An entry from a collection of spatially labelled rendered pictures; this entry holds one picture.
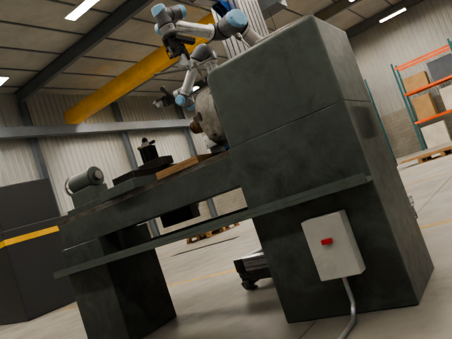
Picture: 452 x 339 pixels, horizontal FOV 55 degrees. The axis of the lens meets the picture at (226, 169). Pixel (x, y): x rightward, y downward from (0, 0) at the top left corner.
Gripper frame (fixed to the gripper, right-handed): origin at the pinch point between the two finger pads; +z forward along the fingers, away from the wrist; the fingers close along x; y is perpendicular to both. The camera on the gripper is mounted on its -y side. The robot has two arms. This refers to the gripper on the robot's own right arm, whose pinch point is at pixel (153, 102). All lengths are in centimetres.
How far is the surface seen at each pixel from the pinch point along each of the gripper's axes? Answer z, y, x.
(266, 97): -116, 41, -126
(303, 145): -124, 67, -131
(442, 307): -154, 139, -153
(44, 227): 323, 64, 170
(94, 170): 23, 36, -74
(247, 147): -99, 59, -125
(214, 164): -76, 61, -115
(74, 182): 39, 39, -78
